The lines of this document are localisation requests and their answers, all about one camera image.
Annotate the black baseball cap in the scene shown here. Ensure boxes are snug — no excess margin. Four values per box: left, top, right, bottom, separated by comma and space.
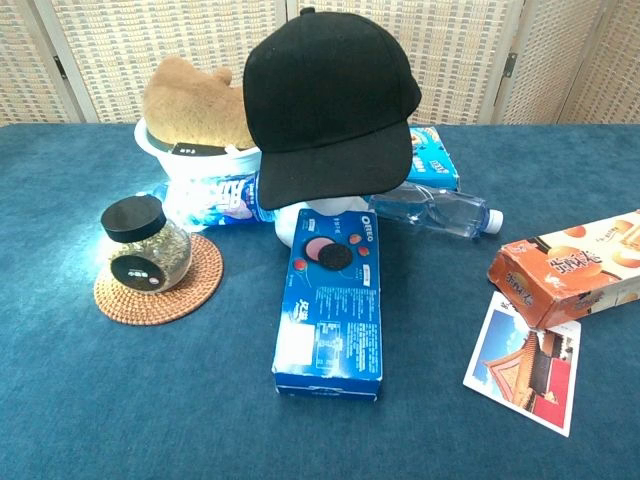
242, 6, 423, 211

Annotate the white foam mannequin head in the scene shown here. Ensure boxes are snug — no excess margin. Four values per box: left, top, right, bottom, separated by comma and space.
276, 195, 374, 250

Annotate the blue Oreo box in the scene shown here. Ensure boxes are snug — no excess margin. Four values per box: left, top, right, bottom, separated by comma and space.
271, 208, 384, 403

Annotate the blue labelled drink bottle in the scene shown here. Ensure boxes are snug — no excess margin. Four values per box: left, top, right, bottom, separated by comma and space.
137, 171, 281, 232

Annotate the clear empty water bottle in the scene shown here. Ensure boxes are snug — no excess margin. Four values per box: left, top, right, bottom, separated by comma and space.
363, 180, 505, 241

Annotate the woven rattan coaster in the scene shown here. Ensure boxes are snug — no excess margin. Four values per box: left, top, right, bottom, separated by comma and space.
93, 232, 225, 327

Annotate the blue chocolate chip cookie box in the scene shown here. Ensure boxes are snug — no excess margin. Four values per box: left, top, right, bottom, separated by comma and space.
404, 125, 461, 192

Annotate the pale round bowl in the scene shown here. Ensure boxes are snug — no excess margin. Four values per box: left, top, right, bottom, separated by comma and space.
133, 118, 265, 189

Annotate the black snack packet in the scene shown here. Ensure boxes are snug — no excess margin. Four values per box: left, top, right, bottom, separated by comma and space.
167, 141, 211, 157

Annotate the glass jar with black lid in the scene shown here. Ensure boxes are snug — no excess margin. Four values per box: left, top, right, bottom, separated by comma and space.
100, 196, 193, 294

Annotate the brown plush toy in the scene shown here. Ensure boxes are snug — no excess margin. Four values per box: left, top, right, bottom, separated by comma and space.
142, 55, 256, 150

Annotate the woven folding screen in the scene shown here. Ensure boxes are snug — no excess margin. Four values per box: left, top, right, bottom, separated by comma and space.
0, 0, 640, 126

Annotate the orange wafer roll box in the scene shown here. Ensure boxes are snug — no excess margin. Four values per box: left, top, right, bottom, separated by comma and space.
487, 209, 640, 330

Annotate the palace roof postcard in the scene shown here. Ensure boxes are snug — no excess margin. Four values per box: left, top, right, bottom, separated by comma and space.
462, 290, 583, 438

